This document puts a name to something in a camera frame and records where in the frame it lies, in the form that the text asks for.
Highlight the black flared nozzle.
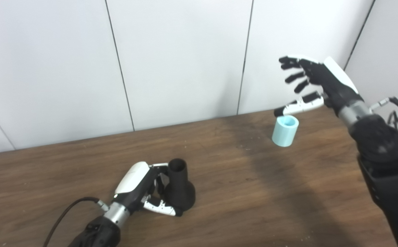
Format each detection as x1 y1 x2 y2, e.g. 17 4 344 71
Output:
165 158 196 215

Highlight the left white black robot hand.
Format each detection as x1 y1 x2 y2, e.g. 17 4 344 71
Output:
114 162 183 217

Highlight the light blue cylinder cup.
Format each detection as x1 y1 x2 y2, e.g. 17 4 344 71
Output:
272 115 299 148

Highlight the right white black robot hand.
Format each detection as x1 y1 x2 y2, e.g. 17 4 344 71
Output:
274 55 364 118

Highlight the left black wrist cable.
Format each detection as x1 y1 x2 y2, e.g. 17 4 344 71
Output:
43 197 109 247

